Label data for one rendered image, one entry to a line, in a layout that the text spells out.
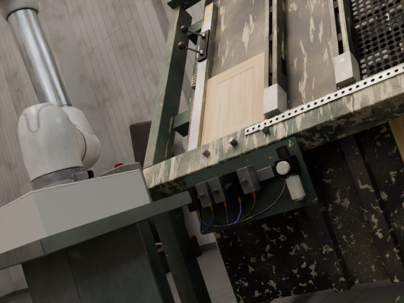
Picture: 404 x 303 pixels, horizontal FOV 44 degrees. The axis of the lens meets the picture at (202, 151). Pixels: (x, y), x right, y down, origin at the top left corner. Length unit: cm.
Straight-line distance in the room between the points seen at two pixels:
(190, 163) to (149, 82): 484
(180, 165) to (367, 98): 79
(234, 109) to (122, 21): 521
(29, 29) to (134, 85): 524
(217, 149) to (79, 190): 73
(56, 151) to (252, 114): 83
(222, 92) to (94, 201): 98
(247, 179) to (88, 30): 621
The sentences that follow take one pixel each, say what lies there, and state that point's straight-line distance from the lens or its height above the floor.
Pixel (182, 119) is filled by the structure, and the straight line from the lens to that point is 234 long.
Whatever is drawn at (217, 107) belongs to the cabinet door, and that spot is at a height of 105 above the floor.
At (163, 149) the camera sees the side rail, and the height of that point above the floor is 97.
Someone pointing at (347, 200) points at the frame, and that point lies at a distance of 199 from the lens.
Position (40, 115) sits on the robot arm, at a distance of 149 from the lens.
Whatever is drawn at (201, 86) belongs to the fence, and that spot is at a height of 118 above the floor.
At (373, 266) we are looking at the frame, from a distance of 203.
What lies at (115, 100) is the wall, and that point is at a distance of 733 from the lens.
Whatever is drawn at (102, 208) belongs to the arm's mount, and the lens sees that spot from 137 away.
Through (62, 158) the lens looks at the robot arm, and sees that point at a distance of 146.
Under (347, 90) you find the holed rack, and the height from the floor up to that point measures 89.
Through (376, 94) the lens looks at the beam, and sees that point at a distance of 165.
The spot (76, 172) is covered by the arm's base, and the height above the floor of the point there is 90.
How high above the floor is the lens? 73
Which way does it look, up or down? 5 degrees up
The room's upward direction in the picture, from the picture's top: 19 degrees counter-clockwise
